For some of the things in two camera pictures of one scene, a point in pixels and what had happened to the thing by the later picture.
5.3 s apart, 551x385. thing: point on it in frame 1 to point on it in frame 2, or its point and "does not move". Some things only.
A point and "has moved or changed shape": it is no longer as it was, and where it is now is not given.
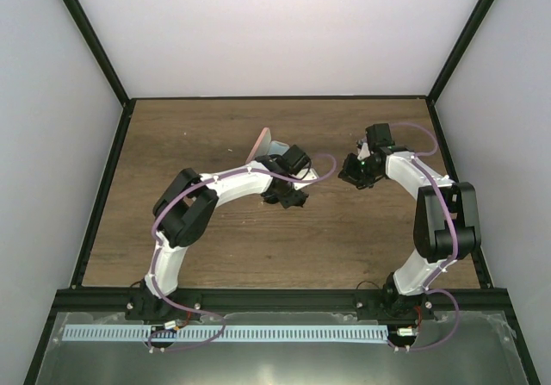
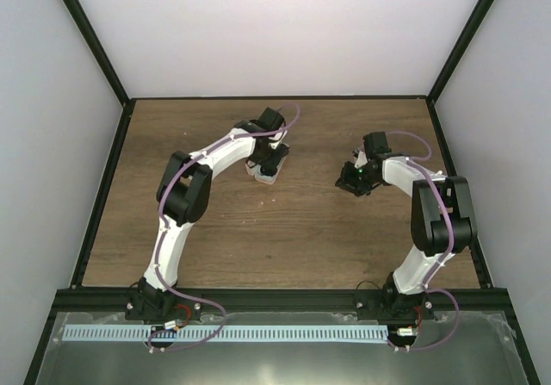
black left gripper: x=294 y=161 to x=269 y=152
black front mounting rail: x=118 y=301 does not move
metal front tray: x=465 y=349 does not move
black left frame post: x=83 y=24 does not move
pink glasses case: x=264 y=145 has moved or changed shape
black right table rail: x=453 y=175 does not move
